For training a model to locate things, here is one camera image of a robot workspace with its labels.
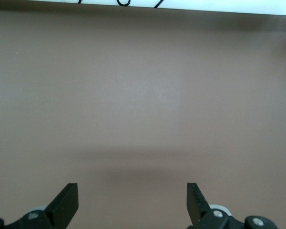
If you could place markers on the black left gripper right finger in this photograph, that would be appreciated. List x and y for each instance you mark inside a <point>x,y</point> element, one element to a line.
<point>200,214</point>

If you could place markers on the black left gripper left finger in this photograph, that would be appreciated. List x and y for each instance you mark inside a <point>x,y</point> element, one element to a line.
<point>62,207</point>

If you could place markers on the brown table cover sheet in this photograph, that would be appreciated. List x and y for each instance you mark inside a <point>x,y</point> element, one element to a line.
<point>143,95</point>

